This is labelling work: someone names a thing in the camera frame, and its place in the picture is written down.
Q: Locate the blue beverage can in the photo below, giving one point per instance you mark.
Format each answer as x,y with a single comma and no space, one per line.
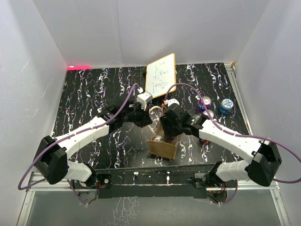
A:
226,106

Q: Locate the pink tape strip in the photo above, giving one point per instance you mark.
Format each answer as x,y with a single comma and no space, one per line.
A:
74,68

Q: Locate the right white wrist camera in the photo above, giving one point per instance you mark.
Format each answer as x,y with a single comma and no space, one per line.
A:
169,102

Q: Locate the patterned canvas tote bag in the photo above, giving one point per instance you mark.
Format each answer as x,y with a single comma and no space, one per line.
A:
166,149

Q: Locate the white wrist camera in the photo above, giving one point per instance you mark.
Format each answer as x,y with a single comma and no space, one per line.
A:
144,99
169,102

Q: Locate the black front base bar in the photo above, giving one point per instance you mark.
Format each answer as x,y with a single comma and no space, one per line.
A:
165,181

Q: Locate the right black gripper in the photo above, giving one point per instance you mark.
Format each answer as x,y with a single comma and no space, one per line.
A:
167,124

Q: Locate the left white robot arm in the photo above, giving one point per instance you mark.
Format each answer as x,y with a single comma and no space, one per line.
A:
53,154

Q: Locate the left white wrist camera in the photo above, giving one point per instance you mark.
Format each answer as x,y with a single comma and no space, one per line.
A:
144,99

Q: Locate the purple soda can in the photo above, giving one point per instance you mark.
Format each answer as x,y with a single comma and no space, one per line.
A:
209,112
204,102

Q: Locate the small wood-framed whiteboard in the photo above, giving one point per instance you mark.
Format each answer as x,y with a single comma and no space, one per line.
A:
160,75

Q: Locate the red soda can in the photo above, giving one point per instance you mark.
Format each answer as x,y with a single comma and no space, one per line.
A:
204,141

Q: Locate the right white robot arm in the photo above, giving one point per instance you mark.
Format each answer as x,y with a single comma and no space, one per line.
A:
260,158

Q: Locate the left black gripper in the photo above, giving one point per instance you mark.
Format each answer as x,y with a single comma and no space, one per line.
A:
145,119

